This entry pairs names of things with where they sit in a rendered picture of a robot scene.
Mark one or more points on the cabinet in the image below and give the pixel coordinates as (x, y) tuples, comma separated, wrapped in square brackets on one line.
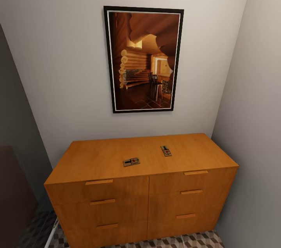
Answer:
[(99, 202)]

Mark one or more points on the mousetrap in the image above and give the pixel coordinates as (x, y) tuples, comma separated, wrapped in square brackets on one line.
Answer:
[(166, 151), (130, 162)]

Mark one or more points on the door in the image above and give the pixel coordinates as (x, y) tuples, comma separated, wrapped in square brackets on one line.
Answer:
[(27, 216)]

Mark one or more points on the picture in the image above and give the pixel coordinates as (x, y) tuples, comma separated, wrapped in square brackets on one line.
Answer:
[(143, 47)]

